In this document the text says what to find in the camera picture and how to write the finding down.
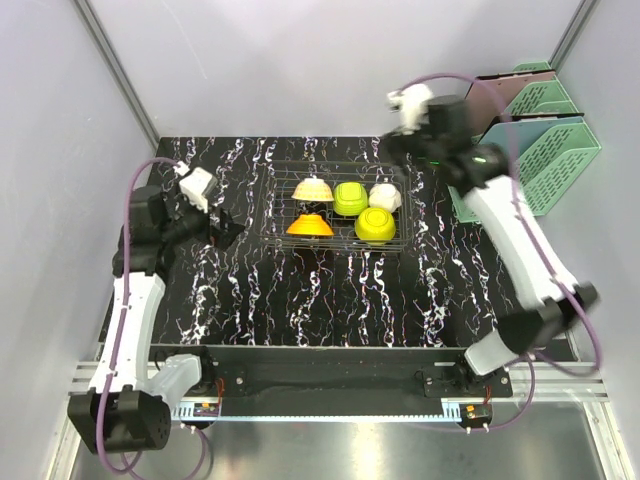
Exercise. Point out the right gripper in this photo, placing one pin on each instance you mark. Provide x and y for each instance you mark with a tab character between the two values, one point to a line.
399	144

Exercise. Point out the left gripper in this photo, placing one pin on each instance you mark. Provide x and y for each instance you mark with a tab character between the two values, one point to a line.
224	234

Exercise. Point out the white square bowl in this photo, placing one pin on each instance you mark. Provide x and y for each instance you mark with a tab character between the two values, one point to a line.
385	196

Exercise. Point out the yellow bottom bowl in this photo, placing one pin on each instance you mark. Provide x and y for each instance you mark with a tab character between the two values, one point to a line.
310	225

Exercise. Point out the patterned bowl green outside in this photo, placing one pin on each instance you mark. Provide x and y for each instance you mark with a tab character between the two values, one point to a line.
350	199

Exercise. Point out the lime yellow round bowl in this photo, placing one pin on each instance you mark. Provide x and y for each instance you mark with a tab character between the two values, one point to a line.
375	225

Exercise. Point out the teal patterned yellow bowl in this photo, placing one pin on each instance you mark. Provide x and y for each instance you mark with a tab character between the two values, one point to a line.
313	190

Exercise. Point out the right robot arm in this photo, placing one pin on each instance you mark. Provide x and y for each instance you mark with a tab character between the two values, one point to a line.
551	300

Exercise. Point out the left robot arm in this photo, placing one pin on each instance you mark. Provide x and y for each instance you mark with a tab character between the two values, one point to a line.
125	409

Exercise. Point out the pink clipboard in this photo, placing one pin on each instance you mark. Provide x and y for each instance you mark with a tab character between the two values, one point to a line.
507	86

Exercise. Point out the blue clipboard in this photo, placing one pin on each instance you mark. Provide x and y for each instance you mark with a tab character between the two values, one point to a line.
525	129

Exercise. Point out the marble patterned table mat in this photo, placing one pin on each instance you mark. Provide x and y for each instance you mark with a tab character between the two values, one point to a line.
446	288

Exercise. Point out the green file organizer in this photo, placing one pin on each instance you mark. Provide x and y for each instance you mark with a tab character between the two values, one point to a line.
552	164

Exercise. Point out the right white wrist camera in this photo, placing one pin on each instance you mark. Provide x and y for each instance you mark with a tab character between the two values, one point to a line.
411	104

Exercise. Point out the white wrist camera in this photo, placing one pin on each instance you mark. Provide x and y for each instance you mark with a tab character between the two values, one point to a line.
411	104
196	184

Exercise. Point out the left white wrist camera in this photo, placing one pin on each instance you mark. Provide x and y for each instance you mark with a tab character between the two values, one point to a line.
196	184

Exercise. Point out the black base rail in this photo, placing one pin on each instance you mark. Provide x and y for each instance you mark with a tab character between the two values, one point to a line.
338	381

